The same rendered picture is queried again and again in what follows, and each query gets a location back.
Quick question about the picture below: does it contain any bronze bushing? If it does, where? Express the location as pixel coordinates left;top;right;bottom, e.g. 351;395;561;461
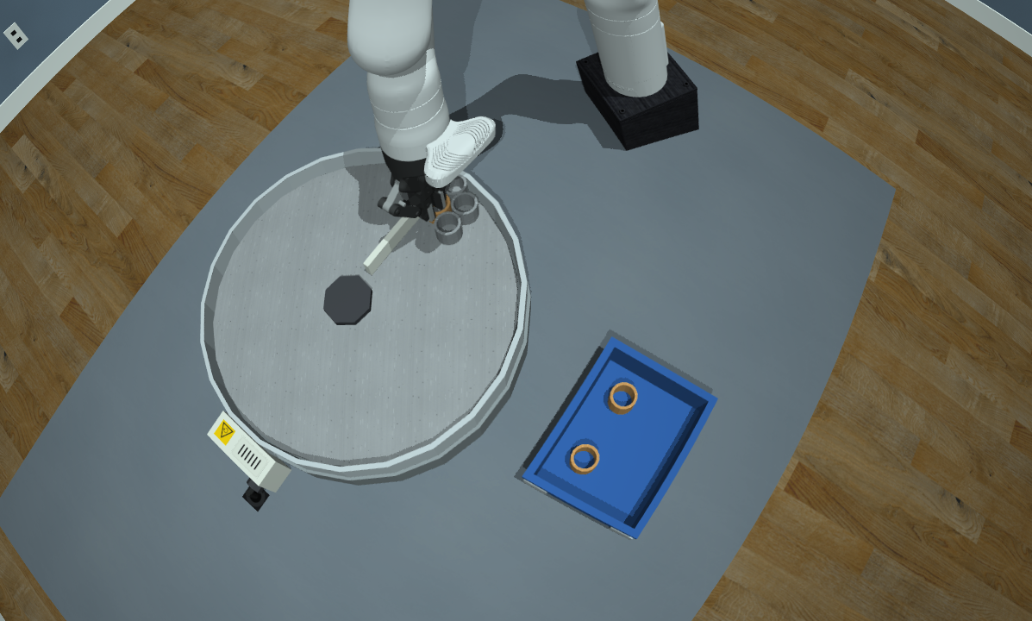
608;382;638;415
436;194;452;218
570;444;599;473

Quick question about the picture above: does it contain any grey metal bushing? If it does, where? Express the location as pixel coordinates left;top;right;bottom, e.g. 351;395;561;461
434;211;463;246
451;192;479;225
445;175;467;202

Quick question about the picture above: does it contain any blue open crate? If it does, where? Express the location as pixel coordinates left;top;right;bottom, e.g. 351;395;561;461
522;337;718;540

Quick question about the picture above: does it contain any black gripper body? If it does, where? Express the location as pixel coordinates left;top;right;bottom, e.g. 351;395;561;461
381;148;426;193

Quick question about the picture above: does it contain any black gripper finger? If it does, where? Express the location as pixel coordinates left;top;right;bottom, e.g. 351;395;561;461
430;186;447;210
378;175;436;222

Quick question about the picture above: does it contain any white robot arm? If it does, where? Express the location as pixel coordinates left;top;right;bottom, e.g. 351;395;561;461
347;0;669;188

